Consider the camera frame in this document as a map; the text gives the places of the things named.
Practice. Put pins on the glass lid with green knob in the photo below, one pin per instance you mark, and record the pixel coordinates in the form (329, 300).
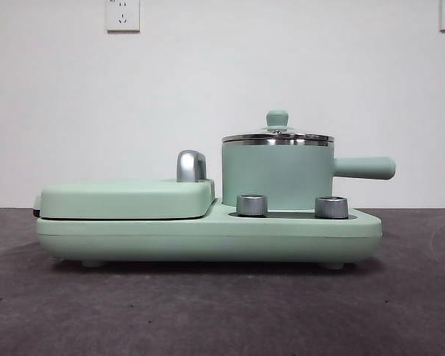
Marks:
(277, 118)

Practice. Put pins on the silver control knob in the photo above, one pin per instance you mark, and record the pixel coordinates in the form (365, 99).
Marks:
(251, 205)
(331, 207)

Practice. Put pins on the green breakfast maker base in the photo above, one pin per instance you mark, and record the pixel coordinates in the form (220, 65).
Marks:
(207, 237)

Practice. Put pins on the green griddle cover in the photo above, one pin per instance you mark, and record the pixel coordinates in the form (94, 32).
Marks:
(122, 198)

